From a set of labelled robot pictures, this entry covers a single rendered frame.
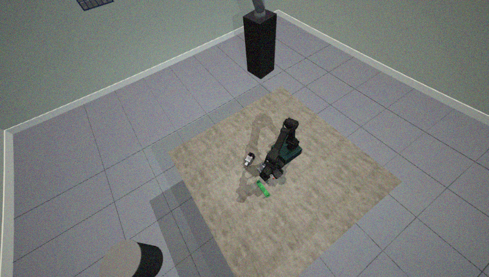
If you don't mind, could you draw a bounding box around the green u-shaped cradle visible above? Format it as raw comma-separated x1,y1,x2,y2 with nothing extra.
256,180,270,197

